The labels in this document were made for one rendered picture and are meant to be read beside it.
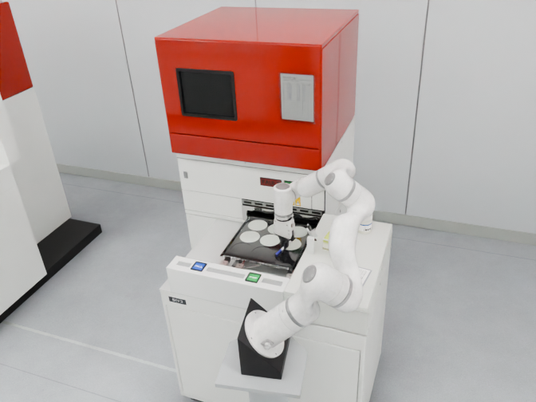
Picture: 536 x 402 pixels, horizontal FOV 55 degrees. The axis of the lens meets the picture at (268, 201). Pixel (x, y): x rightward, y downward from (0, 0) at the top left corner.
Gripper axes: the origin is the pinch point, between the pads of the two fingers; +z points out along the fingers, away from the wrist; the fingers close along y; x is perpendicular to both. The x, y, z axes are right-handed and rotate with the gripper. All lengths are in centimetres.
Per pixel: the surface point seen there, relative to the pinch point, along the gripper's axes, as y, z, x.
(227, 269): 6.3, -3.6, 33.8
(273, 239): 8.3, 2.3, -2.5
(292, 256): -6.9, 2.4, 3.6
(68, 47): 296, -38, -92
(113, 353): 97, 92, 48
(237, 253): 16.4, 2.4, 16.0
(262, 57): 20, -83, -15
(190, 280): 19.3, 0.8, 44.6
